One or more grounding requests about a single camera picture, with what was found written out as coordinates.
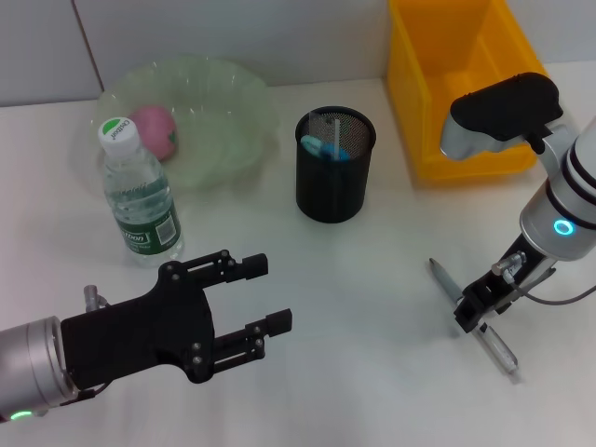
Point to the blue scissors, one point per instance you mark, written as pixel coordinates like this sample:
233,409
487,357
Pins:
316,148

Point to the black mesh pen cup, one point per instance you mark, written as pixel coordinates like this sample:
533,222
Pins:
333,191

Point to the green glass fruit plate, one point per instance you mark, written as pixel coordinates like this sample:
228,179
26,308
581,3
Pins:
223,116

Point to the yellow plastic bin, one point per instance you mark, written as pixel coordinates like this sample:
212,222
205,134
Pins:
419,93

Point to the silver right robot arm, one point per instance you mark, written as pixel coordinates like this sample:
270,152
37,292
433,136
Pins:
563,205

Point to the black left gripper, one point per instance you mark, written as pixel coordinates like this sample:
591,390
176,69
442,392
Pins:
135,335

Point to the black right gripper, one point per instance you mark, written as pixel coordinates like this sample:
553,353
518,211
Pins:
524,261

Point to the pink toy peach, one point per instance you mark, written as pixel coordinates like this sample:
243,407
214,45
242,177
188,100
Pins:
156,130

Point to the clear green-label water bottle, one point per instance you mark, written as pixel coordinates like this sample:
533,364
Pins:
139,200

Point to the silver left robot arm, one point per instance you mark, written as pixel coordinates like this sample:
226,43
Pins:
28,368

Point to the silver ballpoint pen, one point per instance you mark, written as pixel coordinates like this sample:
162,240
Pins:
444,279

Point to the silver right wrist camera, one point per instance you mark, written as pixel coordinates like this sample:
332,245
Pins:
503,112

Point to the clear plastic ruler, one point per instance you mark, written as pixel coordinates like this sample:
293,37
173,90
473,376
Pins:
336,139

